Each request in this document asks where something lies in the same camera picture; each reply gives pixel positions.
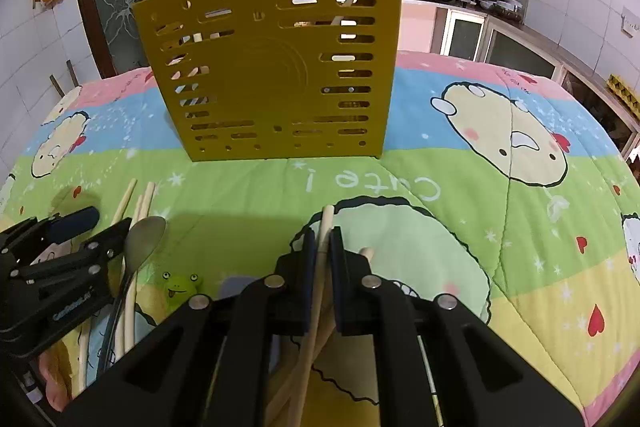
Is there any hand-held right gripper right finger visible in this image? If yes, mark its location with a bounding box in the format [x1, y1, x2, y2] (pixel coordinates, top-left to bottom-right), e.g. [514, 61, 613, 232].
[330, 227, 586, 427]

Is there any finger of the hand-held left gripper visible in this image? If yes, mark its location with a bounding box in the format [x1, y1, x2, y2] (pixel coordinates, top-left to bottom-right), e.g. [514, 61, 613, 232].
[10, 217, 133, 293]
[0, 206, 101, 265]

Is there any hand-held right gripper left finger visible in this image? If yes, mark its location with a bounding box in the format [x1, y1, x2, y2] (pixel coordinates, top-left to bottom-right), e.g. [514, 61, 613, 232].
[56, 228, 318, 427]

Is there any wooden chopstick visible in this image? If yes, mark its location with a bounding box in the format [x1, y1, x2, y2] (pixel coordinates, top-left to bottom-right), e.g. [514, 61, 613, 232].
[117, 193, 146, 358]
[122, 181, 157, 355]
[110, 178, 138, 226]
[262, 247, 376, 427]
[292, 205, 335, 427]

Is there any metal spoon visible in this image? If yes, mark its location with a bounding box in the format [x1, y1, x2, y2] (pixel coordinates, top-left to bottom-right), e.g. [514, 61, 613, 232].
[100, 215, 167, 378]

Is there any green frog handle utensil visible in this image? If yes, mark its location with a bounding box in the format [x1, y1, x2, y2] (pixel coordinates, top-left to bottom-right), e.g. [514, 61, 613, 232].
[161, 271, 205, 314]

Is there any yellow slotted utensil holder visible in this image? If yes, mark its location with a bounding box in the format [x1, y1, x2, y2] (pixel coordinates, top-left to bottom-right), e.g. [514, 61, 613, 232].
[131, 0, 405, 162]

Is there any printed cartoon blanket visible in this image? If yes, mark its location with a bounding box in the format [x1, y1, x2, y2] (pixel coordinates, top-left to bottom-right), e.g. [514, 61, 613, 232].
[0, 49, 640, 427]

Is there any kitchen counter cabinet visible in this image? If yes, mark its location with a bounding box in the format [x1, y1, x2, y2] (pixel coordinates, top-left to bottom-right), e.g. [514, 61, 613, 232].
[434, 4, 640, 158]

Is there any egg carton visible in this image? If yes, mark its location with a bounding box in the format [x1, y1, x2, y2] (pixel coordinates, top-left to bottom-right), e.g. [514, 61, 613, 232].
[607, 73, 640, 108]

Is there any white wall socket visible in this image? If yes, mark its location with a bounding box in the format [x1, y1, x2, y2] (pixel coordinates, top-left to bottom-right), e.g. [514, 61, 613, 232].
[621, 6, 640, 38]

